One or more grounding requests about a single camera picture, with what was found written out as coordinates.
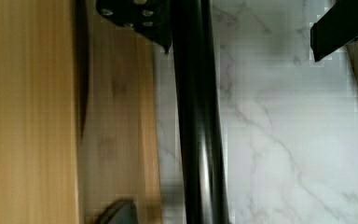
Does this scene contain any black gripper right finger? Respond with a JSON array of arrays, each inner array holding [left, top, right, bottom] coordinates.
[[310, 0, 358, 62]]

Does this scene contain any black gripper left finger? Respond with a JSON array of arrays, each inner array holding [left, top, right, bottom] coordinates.
[[95, 0, 172, 54]]

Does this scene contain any black drawer handle bar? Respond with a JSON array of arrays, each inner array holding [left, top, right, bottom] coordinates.
[[171, 0, 230, 224]]

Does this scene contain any wooden drawer front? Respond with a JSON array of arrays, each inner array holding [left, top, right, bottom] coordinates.
[[0, 0, 162, 224]]

